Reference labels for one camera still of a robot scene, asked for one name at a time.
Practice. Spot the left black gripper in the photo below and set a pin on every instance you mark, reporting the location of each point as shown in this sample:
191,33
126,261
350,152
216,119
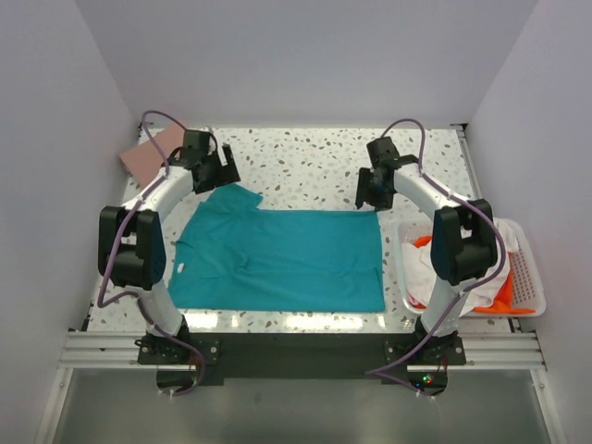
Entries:
227,174

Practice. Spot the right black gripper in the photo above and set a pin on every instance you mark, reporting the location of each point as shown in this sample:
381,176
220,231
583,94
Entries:
363,194

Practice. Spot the teal t shirt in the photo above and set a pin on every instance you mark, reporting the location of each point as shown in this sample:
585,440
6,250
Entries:
235,255

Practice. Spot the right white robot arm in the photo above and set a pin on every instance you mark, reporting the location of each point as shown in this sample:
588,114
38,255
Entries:
465,243

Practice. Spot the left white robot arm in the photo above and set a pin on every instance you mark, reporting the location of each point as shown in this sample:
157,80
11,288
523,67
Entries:
132,256

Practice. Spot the folded pink t shirt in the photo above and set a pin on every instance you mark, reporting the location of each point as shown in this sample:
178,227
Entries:
143,161

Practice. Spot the orange t shirt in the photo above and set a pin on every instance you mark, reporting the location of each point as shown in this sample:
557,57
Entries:
494,297

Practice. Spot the white plastic basket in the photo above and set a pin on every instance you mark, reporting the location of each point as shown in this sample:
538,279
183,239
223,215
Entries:
528,298

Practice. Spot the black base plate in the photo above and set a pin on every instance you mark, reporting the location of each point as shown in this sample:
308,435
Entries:
424,369

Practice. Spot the aluminium front rail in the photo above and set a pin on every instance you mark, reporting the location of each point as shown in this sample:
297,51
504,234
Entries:
505,351

